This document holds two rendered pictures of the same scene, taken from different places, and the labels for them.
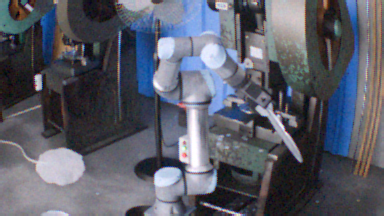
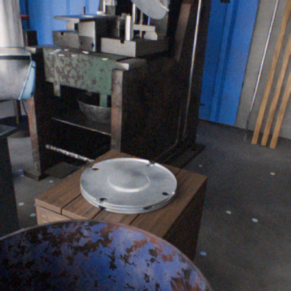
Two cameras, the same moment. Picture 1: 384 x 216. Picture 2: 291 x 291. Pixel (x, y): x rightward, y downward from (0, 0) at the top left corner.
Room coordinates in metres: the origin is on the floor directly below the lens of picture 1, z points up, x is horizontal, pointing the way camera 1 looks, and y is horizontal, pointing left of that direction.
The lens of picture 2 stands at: (0.80, -0.27, 0.87)
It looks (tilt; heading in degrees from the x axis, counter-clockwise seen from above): 27 degrees down; 351
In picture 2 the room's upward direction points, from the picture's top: 3 degrees clockwise
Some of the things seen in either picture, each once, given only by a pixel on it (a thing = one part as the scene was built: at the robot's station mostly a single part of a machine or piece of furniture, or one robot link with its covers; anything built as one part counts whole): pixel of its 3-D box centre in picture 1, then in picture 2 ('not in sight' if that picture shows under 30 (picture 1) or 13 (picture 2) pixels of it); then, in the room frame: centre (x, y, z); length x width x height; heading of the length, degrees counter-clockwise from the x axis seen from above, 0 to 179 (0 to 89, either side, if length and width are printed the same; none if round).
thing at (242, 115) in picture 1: (246, 123); (86, 32); (2.29, -0.26, 0.72); 0.25 x 0.14 x 0.14; 141
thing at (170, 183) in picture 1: (169, 183); not in sight; (1.87, 0.10, 0.62); 0.13 x 0.12 x 0.14; 101
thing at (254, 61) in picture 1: (260, 56); not in sight; (2.40, -0.35, 1.04); 0.17 x 0.15 x 0.30; 141
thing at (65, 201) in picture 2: not in sight; (126, 232); (1.67, -0.38, 0.18); 0.40 x 0.38 x 0.35; 144
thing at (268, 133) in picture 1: (263, 119); (111, 40); (2.43, -0.37, 0.68); 0.45 x 0.30 x 0.06; 51
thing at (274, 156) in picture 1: (304, 157); (171, 93); (2.37, -0.67, 0.45); 0.92 x 0.12 x 0.90; 141
